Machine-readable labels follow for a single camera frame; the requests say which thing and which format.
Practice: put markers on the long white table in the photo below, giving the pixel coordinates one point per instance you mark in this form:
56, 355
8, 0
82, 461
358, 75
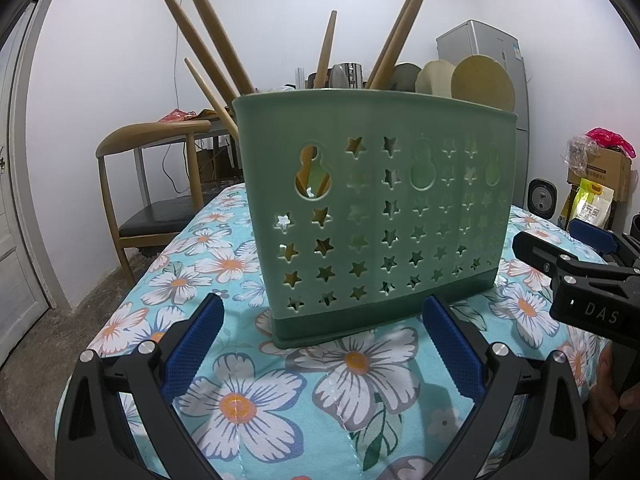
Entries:
142, 175

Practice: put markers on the red snack packet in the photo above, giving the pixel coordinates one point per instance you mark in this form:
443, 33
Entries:
175, 116

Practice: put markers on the green plastic utensil holder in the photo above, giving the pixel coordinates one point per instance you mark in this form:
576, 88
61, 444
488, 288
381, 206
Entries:
375, 120

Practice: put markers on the bundle of wooden chopsticks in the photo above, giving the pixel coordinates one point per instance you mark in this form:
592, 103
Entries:
199, 42

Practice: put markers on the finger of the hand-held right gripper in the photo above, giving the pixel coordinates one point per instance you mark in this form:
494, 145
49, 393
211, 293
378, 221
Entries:
592, 235
532, 250

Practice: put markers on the wooden chair black seat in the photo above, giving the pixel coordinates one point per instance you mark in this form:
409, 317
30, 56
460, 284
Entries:
130, 135

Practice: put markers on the white door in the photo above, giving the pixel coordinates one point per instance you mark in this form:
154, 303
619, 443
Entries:
20, 210

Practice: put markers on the white ceramic spoon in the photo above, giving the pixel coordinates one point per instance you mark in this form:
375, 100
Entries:
435, 79

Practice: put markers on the person's right hand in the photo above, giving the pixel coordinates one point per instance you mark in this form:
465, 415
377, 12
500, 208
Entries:
602, 400

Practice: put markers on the beige round spoon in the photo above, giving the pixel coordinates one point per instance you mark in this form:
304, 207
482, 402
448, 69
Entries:
482, 82

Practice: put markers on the grey refrigerator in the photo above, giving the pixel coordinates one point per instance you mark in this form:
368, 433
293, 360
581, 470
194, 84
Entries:
480, 40

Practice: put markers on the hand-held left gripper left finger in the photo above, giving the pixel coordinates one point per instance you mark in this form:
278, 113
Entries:
192, 345

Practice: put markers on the black round appliance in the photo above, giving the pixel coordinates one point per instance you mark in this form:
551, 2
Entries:
542, 197

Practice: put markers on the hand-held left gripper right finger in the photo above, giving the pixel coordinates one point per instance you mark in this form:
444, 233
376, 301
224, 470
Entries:
452, 347

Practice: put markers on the clear plastic bag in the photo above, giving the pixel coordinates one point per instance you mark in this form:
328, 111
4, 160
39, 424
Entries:
580, 152

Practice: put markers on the small cardboard box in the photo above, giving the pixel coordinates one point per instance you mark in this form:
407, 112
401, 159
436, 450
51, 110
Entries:
210, 162

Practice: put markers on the pink plastic bag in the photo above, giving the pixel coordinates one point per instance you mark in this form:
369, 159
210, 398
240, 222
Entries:
607, 139

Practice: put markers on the brown cardboard box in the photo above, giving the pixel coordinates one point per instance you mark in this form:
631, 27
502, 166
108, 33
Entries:
607, 167

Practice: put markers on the blue floral blanket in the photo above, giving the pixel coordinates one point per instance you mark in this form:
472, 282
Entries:
300, 410

